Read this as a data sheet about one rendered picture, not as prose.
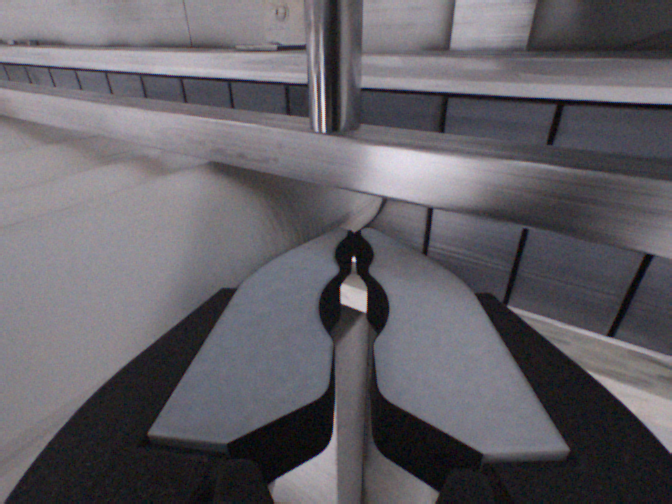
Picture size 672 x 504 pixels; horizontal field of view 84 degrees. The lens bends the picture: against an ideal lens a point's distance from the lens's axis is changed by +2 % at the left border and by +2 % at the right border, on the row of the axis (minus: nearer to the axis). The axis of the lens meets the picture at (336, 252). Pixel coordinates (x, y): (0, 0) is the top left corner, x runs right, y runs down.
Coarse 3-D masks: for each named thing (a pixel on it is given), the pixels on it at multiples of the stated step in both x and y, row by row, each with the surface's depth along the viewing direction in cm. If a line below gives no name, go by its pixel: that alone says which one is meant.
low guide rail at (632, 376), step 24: (360, 288) 16; (552, 336) 13; (576, 336) 13; (576, 360) 12; (600, 360) 12; (624, 360) 12; (648, 360) 12; (624, 384) 12; (648, 384) 12; (648, 408) 11
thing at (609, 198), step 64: (64, 128) 14; (128, 128) 12; (192, 128) 10; (256, 128) 9; (384, 128) 8; (384, 192) 8; (448, 192) 7; (512, 192) 6; (576, 192) 6; (640, 192) 5
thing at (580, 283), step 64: (0, 64) 32; (448, 128) 14; (512, 128) 13; (576, 128) 12; (640, 128) 11; (448, 256) 17; (512, 256) 15; (576, 256) 14; (640, 256) 13; (576, 320) 15; (640, 320) 14
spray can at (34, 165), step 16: (64, 144) 17; (80, 144) 17; (96, 144) 17; (112, 144) 18; (128, 144) 18; (0, 160) 15; (16, 160) 15; (32, 160) 15; (48, 160) 16; (64, 160) 16; (80, 160) 16; (96, 160) 17; (112, 160) 17; (0, 176) 14; (16, 176) 15; (32, 176) 15; (48, 176) 15; (64, 176) 16; (0, 192) 14
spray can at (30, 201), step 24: (96, 168) 14; (120, 168) 14; (144, 168) 14; (168, 168) 15; (24, 192) 12; (48, 192) 12; (72, 192) 12; (96, 192) 13; (0, 216) 11; (24, 216) 11
